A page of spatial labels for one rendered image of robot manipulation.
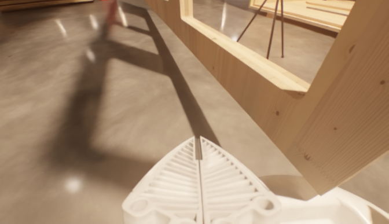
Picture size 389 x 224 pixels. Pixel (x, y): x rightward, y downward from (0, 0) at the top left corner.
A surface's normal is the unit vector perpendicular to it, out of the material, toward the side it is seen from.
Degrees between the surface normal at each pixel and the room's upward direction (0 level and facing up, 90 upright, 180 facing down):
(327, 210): 68
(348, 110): 90
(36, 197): 0
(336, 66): 90
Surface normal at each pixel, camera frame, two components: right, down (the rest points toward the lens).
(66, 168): 0.00, -0.74
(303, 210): 0.03, 0.37
